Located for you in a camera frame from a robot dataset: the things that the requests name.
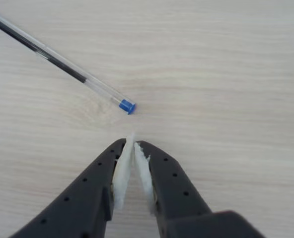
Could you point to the blue ballpoint pen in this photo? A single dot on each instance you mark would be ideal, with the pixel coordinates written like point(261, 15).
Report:
point(62, 65)

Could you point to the padded gripper finger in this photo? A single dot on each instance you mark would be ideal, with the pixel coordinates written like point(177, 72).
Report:
point(171, 183)
point(87, 188)

